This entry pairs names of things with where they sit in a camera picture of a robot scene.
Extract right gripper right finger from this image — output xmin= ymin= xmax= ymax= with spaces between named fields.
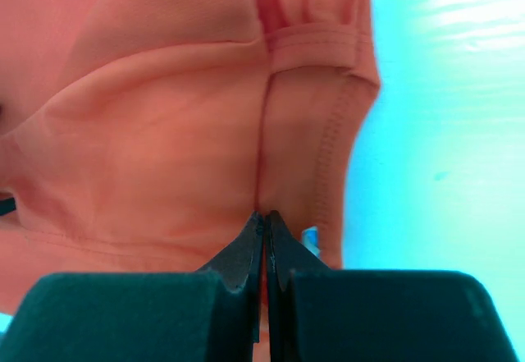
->
xmin=266 ymin=211 xmax=335 ymax=292

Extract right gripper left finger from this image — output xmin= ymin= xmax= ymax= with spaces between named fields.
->
xmin=197 ymin=212 xmax=263 ymax=292

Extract orange t shirt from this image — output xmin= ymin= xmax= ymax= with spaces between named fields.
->
xmin=1 ymin=0 xmax=381 ymax=361

